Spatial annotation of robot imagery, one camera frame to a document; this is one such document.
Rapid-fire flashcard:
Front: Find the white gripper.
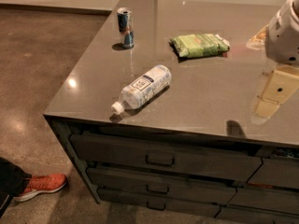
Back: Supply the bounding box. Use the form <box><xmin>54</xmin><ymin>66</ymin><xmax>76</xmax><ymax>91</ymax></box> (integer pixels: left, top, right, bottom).
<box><xmin>246</xmin><ymin>0</ymin><xmax>299</xmax><ymax>119</ymax></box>

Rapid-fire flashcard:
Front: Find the clear plastic water bottle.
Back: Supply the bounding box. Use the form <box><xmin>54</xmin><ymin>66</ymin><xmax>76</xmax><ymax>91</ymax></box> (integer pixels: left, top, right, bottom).
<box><xmin>111</xmin><ymin>64</ymin><xmax>172</xmax><ymax>115</ymax></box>

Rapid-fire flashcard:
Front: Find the green snack packet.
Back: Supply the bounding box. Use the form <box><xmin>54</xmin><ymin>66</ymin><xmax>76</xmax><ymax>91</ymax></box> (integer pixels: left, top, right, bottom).
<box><xmin>170</xmin><ymin>34</ymin><xmax>230</xmax><ymax>58</ymax></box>

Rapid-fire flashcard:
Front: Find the grey top right drawer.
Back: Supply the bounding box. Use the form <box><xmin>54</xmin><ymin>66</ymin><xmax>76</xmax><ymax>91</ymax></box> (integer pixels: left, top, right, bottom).
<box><xmin>249</xmin><ymin>159</ymin><xmax>299</xmax><ymax>189</ymax></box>

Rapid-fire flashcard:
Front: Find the grey drawer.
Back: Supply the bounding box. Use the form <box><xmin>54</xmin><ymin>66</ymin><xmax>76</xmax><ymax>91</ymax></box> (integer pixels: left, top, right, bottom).
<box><xmin>229</xmin><ymin>189</ymin><xmax>299</xmax><ymax>215</ymax></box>
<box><xmin>70</xmin><ymin>134</ymin><xmax>262</xmax><ymax>181</ymax></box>
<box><xmin>216</xmin><ymin>207</ymin><xmax>299</xmax><ymax>224</ymax></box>
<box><xmin>249</xmin><ymin>159</ymin><xmax>299</xmax><ymax>189</ymax></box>
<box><xmin>86</xmin><ymin>167</ymin><xmax>236</xmax><ymax>204</ymax></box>
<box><xmin>97</xmin><ymin>189</ymin><xmax>221</xmax><ymax>217</ymax></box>

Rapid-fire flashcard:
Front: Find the grey middle right drawer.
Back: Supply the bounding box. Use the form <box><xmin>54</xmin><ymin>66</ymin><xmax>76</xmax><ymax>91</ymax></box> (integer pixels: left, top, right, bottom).
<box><xmin>229</xmin><ymin>189</ymin><xmax>299</xmax><ymax>215</ymax></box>

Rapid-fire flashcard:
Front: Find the grey top left drawer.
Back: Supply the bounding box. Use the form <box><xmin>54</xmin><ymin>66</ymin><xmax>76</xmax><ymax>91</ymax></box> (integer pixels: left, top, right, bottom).
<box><xmin>70</xmin><ymin>134</ymin><xmax>262</xmax><ymax>181</ymax></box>

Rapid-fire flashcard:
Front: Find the blue silver drink can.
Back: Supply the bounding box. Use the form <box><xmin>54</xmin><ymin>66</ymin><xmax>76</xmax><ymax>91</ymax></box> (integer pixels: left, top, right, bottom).
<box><xmin>117</xmin><ymin>7</ymin><xmax>135</xmax><ymax>49</ymax></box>

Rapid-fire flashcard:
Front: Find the grey bottom right drawer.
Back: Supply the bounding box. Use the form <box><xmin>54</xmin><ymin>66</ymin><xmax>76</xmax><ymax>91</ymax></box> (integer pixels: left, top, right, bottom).
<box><xmin>216</xmin><ymin>207</ymin><xmax>299</xmax><ymax>224</ymax></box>

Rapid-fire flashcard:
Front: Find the grey middle left drawer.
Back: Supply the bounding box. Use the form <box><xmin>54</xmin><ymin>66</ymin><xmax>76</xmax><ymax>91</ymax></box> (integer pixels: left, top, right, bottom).
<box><xmin>86</xmin><ymin>167</ymin><xmax>236</xmax><ymax>204</ymax></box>

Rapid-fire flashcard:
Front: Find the grey bottom left drawer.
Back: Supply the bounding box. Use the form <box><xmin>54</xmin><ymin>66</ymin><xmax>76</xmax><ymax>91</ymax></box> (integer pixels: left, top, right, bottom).
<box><xmin>97</xmin><ymin>189</ymin><xmax>221</xmax><ymax>217</ymax></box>

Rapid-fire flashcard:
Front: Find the orange sneaker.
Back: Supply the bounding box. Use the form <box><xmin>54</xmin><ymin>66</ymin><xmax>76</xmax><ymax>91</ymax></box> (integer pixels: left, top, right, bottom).
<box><xmin>14</xmin><ymin>174</ymin><xmax>67</xmax><ymax>203</ymax></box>

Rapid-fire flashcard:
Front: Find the black trouser leg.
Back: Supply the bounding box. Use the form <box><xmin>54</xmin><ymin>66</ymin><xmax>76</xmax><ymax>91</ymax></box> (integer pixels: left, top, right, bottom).
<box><xmin>0</xmin><ymin>156</ymin><xmax>32</xmax><ymax>217</ymax></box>

